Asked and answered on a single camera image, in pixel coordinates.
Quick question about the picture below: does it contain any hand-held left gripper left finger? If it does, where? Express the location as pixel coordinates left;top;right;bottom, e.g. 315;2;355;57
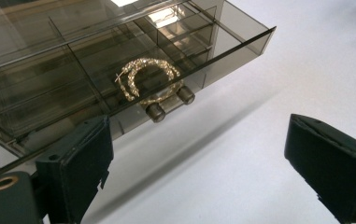
35;115;115;224

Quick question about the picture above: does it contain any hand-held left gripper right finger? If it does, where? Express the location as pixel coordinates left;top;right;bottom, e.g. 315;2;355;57
283;113;356;224

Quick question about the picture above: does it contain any smoky transparent drawer box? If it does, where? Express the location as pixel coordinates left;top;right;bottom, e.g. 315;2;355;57
0;0;227;175

